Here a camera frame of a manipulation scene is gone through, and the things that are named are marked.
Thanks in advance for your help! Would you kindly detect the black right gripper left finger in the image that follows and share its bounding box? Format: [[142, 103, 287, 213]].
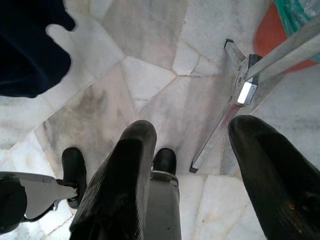
[[68, 119, 158, 240]]

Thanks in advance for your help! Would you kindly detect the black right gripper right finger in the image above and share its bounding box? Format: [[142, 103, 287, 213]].
[[227, 114, 320, 240]]

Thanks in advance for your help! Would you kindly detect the navy garment red trim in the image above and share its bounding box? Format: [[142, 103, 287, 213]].
[[0, 0, 76, 99]]

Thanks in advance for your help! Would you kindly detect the silver robot right leg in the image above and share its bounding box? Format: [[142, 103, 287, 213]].
[[143, 147, 182, 240]]

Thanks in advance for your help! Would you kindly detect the silver metal clothes rack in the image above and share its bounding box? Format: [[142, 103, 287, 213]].
[[188, 24, 320, 174]]

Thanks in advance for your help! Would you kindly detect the orange bin teal liner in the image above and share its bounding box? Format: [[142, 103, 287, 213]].
[[252, 0, 320, 74]]

